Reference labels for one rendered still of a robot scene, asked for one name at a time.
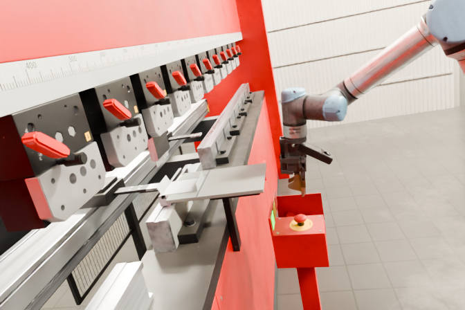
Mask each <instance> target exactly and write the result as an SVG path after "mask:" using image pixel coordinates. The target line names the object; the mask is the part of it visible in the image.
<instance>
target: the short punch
mask: <svg viewBox="0 0 465 310"><path fill-rule="evenodd" d="M147 146H148V150H149V154H150V157H151V160H152V161H153V162H154V161H155V163H156V167H157V168H158V167H159V165H160V164H161V163H162V162H163V161H164V160H165V159H166V158H167V157H168V156H169V153H168V149H169V148H170V145H169V142H168V139H167V134H166V131H165V132H164V133H163V134H162V135H161V136H159V137H153V138H151V139H149V140H148V141H147Z"/></svg>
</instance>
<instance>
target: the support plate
mask: <svg viewBox="0 0 465 310"><path fill-rule="evenodd" d="M208 171H209V170H206V171H200V172H190V173H184V174H183V176H182V177H181V178H180V181H183V180H188V179H198V178H199V176H200V174H201V172H203V177H204V179H205V177H206V176H204V175H207V173H208ZM265 176H266V163H259V164H253V165H243V166H237V167H227V168H221V169H215V170H210V172H209V174H208V176H207V178H206V180H205V182H204V184H203V186H202V188H201V190H200V192H199V194H198V196H197V197H196V195H197V193H198V191H199V190H198V191H196V192H185V193H179V194H170V195H169V197H168V198H167V199H166V203H178V202H184V201H196V200H203V199H215V198H221V197H233V196H239V195H246V194H257V193H264V182H265ZM204 179H203V181H204ZM203 181H202V183H203ZM202 183H201V185H202ZM201 185H200V187H201ZM199 189H200V188H199Z"/></svg>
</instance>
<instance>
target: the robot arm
mask: <svg viewBox="0 0 465 310"><path fill-rule="evenodd" d="M437 45H441V48H442V50H443V52H444V54H445V56H446V57H450V58H453V59H455V60H457V62H458V64H459V66H460V68H461V70H462V73H463V74H464V77H465V0H432V1H431V3H430V5H429V7H428V11H427V12H426V13H425V14H424V15H422V16H421V20H420V22H419V23H418V24H417V25H416V26H414V27H413V28H411V29H410V30H409V31H408V32H406V33H405V34H404V35H402V36H401V37H400V38H398V39H397V40H396V41H394V42H393V43H392V44H390V45H389V46H388V47H387V48H385V49H384V50H382V51H381V52H380V53H379V54H377V55H376V56H374V57H373V58H372V59H371V60H369V61H368V62H366V63H365V64H364V65H362V66H361V67H360V68H359V69H357V70H356V71H354V72H353V73H352V74H351V75H349V76H348V77H346V78H345V79H344V80H343V81H342V82H340V83H339V84H337V85H336V86H334V87H333V88H332V89H330V90H329V91H328V92H326V93H324V94H322V95H306V93H305V89H304V88H300V87H292V88H287V89H284V90H283V91H282V92H281V105H282V125H283V136H280V139H279V142H280V155H279V158H280V171H281V174H287V175H288V174H293V173H294V176H293V177H291V178H289V180H288V182H289V183H288V188H289V189H292V190H297V191H301V193H302V197H304V196H305V194H306V192H307V188H306V171H307V160H306V157H307V155H308V156H311V157H313V158H315V159H318V160H319V161H322V162H324V163H326V164H328V165H330V164H331V162H332V161H333V154H332V153H330V152H327V151H325V150H323V149H321V148H319V147H316V146H315V145H312V144H310V143H308V142H306V141H307V120H319V121H327V122H340V121H343V120H344V119H345V116H346V114H347V107H348V106H349V105H350V104H351V103H353V102H354V101H356V100H357V99H359V98H360V97H361V96H363V95H365V94H366V93H367V92H369V91H371V90H372V89H373V88H375V87H376V86H378V85H379V84H380V83H382V82H384V81H385V80H387V79H388V78H390V77H391V76H393V75H394V74H395V73H397V72H399V71H400V70H401V69H403V68H404V67H406V66H407V65H409V64H410V63H412V62H413V61H415V60H416V59H418V58H419V57H421V56H422V55H423V54H425V53H427V52H428V51H429V50H431V49H432V48H434V47H435V46H437Z"/></svg>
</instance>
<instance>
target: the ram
mask: <svg viewBox="0 0 465 310"><path fill-rule="evenodd" d="M238 32H241V28H240V25H239V17H238V13H237V6H236V1H235V0H0V64H3V63H8V62H18V61H24V60H34V59H39V58H45V57H55V56H61V55H71V54H76V53H87V52H92V51H102V50H108V49H113V48H124V47H129V46H139V45H145V44H155V43H161V42H170V41H176V40H182V39H192V38H197V37H207V36H213V35H223V34H228V33H238ZM241 39H242V36H239V37H233V38H230V39H225V40H221V41H218V42H213V43H209V44H204V45H200V46H194V47H191V48H185V49H182V50H179V51H173V52H170V53H164V54H161V55H155V56H152V57H146V58H143V59H139V60H134V61H130V62H125V63H122V64H116V65H113V66H107V67H104V68H101V69H95V70H91V71H86V72H82V73H77V74H73V75H68V76H64V77H59V78H55V79H52V80H47V81H43V82H38V83H34V84H29V85H26V86H20V87H17V88H13V89H8V90H4V91H0V118H1V117H4V116H7V115H10V114H12V113H16V112H18V111H22V110H25V109H29V108H31V107H35V106H37V105H40V104H44V103H47V102H50V101H53V100H56V99H59V98H63V97H65V96H68V95H72V94H74V93H78V92H81V91H84V90H87V89H91V88H93V87H96V86H100V85H102V84H106V83H108V82H112V81H115V80H119V79H121V78H125V77H127V76H130V75H133V74H137V73H140V72H143V71H146V70H149V69H152V68H155V67H157V66H162V65H164V64H168V63H170V62H174V61H177V60H180V59H183V58H186V57H189V56H192V55H196V54H198V53H202V52H205V51H208V50H211V49H214V48H217V47H220V46H223V45H226V44H230V43H233V42H236V41H239V40H241Z"/></svg>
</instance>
